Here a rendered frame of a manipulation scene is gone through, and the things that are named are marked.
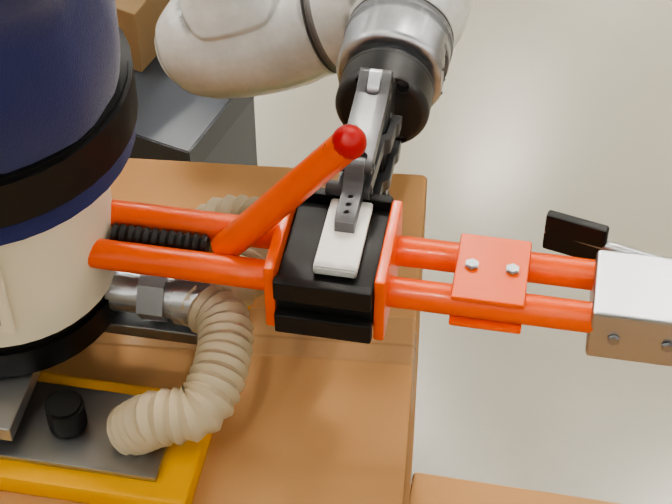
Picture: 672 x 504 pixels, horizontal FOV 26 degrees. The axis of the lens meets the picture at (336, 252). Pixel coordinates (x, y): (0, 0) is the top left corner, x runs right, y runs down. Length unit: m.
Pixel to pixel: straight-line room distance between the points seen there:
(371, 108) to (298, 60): 0.22
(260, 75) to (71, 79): 0.40
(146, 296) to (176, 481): 0.14
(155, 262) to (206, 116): 0.64
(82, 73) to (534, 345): 1.59
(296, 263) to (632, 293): 0.23
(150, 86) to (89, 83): 0.78
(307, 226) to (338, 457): 0.17
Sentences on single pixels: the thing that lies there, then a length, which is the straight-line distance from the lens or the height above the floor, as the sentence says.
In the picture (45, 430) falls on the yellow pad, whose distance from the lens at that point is 1.08.
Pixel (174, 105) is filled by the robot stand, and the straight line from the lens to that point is 1.67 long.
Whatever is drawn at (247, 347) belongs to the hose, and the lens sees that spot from 1.04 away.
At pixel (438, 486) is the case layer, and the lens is 1.56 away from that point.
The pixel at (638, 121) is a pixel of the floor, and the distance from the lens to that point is 2.83.
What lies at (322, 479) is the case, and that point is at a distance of 1.06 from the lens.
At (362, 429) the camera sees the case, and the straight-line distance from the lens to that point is 1.09.
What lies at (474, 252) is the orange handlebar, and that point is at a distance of 1.01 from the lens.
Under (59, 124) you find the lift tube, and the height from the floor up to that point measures 1.24.
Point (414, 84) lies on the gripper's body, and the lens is 1.13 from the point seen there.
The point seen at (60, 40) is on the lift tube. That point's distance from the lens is 0.89.
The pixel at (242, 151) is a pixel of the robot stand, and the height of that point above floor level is 0.43.
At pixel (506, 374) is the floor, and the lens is 2.36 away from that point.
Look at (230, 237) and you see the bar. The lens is 1.02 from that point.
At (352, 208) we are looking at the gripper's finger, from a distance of 1.01.
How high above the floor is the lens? 1.83
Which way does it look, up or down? 46 degrees down
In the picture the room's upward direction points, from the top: straight up
